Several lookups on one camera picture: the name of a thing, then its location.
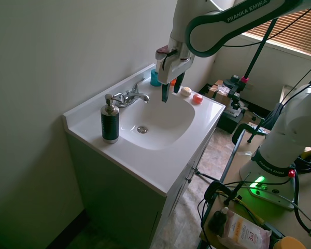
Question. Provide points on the brown cardboard box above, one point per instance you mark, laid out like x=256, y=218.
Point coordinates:
x=219, y=97

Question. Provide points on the orange soap bar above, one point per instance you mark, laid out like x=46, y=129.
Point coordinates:
x=197, y=99

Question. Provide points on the black c-clamp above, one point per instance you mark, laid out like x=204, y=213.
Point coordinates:
x=215, y=189
x=242, y=129

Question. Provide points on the black tripod leg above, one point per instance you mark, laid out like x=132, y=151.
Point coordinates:
x=208, y=177

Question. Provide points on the black equipment case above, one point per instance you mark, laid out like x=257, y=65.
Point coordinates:
x=230, y=120

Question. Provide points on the white sink countertop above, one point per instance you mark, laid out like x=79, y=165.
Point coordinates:
x=171, y=145

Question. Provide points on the chrome sink drain stopper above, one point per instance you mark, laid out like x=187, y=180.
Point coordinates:
x=142, y=129

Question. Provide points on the black camera stand pole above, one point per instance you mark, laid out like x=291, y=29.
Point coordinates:
x=259, y=46

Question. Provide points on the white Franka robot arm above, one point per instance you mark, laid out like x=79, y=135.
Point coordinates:
x=287, y=116

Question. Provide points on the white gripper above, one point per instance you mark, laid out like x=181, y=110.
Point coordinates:
x=175, y=68

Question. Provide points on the chrome sink faucet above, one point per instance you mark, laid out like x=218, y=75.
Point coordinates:
x=134, y=98

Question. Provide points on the teal plastic cup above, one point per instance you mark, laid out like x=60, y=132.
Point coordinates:
x=154, y=77

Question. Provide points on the grey vanity cabinet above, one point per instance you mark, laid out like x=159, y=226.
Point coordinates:
x=124, y=197

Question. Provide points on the dark camera device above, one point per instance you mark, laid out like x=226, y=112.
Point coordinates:
x=232, y=80

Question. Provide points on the pink clamp on pole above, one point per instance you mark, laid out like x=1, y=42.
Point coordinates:
x=245, y=79

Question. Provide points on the wooden window blinds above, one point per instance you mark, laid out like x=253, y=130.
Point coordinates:
x=293, y=33

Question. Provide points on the pink facial wipes pack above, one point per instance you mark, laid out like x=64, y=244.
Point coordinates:
x=245, y=230

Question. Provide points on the cream soap bar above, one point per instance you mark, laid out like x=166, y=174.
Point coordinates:
x=186, y=91

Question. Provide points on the yellow round object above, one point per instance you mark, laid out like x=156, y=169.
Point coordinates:
x=290, y=243

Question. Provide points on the dark dropper bottle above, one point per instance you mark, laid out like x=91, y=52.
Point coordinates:
x=217, y=221

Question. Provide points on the black ribbed soap dispenser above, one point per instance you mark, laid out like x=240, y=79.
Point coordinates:
x=110, y=124

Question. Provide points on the red emergency stop button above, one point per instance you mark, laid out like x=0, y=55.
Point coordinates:
x=291, y=173

